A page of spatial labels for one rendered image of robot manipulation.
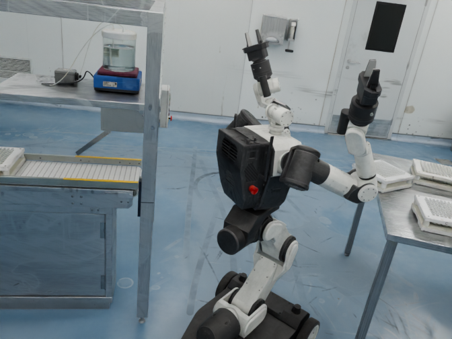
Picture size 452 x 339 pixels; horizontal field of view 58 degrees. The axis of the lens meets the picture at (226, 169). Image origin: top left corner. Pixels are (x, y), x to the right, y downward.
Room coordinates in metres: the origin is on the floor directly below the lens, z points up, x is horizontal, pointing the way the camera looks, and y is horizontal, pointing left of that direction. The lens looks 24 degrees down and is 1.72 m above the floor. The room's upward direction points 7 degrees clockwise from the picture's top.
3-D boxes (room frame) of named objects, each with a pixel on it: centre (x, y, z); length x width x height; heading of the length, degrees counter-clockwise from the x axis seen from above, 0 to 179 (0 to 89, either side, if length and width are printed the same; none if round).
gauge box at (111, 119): (1.98, 0.54, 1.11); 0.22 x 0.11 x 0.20; 100
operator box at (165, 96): (2.73, 0.48, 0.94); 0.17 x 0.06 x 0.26; 10
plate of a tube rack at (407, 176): (2.18, -0.89, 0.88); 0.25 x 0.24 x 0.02; 123
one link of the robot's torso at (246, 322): (1.58, -0.16, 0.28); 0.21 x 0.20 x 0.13; 145
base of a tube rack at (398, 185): (2.18, -0.89, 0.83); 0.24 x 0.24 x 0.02; 33
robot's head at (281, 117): (1.59, -0.18, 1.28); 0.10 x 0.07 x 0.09; 32
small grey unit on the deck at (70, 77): (1.86, 0.78, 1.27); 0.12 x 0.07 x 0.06; 100
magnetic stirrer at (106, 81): (1.89, 0.55, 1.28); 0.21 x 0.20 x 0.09; 10
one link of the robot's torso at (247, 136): (1.56, -0.13, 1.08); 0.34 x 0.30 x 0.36; 32
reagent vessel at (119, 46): (1.89, 0.55, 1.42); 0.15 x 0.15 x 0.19
